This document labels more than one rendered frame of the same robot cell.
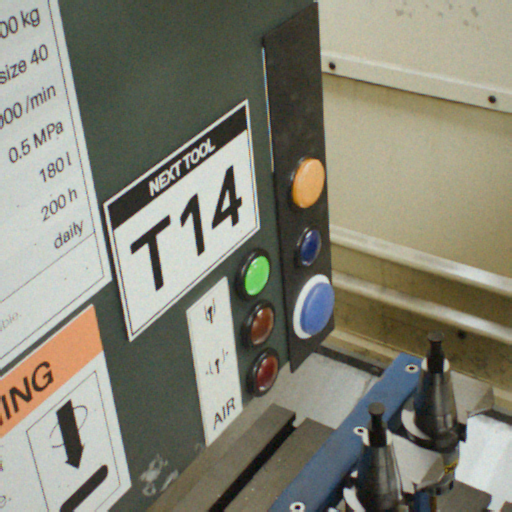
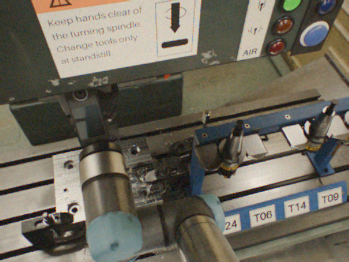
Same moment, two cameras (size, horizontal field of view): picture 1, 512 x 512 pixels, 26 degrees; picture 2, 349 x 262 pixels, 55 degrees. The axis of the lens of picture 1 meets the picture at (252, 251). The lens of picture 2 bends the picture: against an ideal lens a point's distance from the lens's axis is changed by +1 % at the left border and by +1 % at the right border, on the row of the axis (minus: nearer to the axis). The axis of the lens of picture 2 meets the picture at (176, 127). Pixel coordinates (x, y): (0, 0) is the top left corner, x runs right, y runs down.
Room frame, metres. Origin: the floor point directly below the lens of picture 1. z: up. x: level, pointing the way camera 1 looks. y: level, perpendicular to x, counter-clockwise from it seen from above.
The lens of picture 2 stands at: (0.09, -0.09, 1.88)
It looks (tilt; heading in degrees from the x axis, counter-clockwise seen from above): 54 degrees down; 35
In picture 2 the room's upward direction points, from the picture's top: 2 degrees clockwise
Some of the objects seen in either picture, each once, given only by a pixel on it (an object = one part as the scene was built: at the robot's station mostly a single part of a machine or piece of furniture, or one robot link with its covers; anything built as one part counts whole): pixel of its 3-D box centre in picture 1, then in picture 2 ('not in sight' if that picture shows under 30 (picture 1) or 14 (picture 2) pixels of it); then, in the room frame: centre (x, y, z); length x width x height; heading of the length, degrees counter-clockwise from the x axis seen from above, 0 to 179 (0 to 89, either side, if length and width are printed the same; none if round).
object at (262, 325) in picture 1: (260, 325); (283, 26); (0.43, 0.00, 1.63); 0.02 x 0.01 x 0.02; 142
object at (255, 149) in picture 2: not in sight; (253, 147); (0.55, 0.01, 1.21); 0.07 x 0.05 x 0.01; 52
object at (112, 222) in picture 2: not in sight; (112, 218); (0.19, 0.09, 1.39); 0.11 x 0.08 x 0.09; 52
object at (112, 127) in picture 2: not in sight; (97, 133); (0.29, 0.22, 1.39); 0.12 x 0.08 x 0.09; 52
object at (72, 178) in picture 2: not in sight; (106, 181); (0.35, 0.34, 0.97); 0.29 x 0.23 x 0.05; 142
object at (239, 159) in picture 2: not in sight; (232, 151); (0.51, 0.04, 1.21); 0.06 x 0.06 x 0.03
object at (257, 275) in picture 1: (255, 275); (292, 1); (0.43, 0.00, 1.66); 0.02 x 0.01 x 0.02; 142
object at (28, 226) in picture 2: not in sight; (50, 225); (0.16, 0.37, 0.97); 0.13 x 0.03 x 0.15; 142
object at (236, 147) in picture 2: not in sight; (234, 140); (0.51, 0.04, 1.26); 0.04 x 0.04 x 0.07
